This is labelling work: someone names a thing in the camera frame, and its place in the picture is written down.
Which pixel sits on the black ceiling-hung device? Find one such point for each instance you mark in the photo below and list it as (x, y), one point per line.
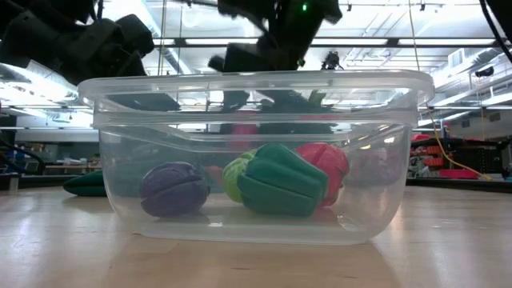
(331, 60)

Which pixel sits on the light green toy lime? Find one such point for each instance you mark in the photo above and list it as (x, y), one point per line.
(232, 176)

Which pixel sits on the green toy bell pepper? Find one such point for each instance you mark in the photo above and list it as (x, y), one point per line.
(280, 182)

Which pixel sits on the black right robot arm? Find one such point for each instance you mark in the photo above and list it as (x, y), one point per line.
(288, 20)

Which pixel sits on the silver ventilation duct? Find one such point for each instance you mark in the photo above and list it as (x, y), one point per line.
(176, 64)

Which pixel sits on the red plastic tray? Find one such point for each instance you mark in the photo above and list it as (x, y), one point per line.
(460, 174)

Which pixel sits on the red storage bins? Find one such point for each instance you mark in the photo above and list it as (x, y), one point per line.
(430, 160)

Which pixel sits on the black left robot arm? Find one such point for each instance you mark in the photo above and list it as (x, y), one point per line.
(48, 10)

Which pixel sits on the clear plastic tupperware container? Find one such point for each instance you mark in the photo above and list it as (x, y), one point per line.
(256, 230)

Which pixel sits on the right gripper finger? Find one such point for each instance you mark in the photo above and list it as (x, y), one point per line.
(236, 100)

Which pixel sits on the artificial green plant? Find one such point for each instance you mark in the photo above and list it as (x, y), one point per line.
(316, 98)

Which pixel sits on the red toy bell pepper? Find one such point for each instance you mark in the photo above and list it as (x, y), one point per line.
(330, 160)

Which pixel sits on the purple toy eggplant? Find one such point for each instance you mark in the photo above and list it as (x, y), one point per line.
(172, 188)

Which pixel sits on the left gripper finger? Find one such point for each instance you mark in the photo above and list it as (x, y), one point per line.
(144, 102)

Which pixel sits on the dark green cloth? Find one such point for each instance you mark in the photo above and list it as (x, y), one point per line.
(86, 185)

